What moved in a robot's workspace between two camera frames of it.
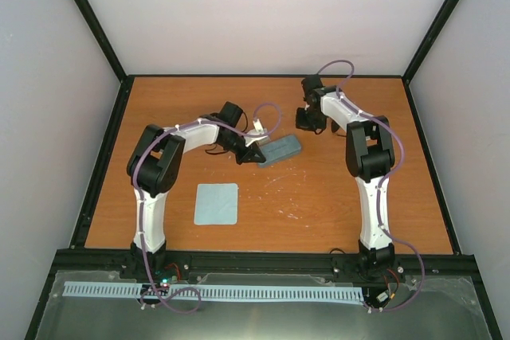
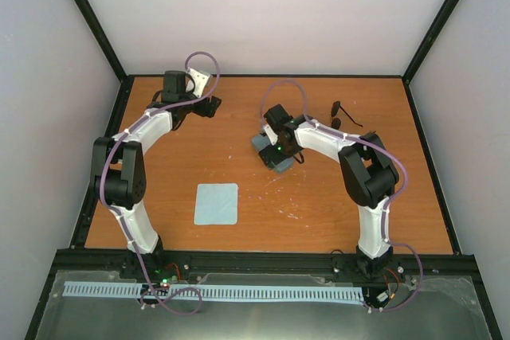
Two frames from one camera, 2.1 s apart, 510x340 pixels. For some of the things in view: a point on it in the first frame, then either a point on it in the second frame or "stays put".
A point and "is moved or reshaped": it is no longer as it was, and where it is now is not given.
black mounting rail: (444, 264) stays put
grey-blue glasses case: (280, 149) is moved or reshaped
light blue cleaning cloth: (216, 204) stays put
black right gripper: (300, 123) to (273, 156)
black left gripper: (248, 155) to (210, 107)
